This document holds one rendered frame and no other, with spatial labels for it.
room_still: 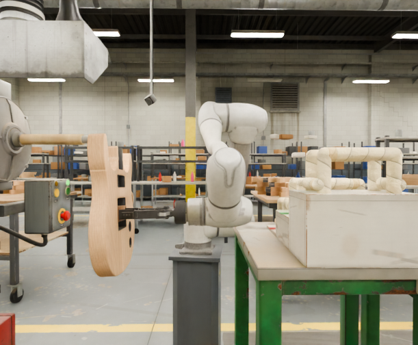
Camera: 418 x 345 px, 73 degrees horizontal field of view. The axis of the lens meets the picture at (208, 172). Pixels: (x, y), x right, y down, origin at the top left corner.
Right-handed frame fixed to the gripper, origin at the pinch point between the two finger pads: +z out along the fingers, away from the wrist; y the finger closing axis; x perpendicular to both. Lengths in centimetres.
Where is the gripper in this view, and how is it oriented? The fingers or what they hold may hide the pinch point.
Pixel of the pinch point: (123, 213)
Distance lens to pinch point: 96.2
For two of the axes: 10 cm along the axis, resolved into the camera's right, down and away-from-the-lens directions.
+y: -0.5, 0.6, 10.0
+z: -10.0, 0.1, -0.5
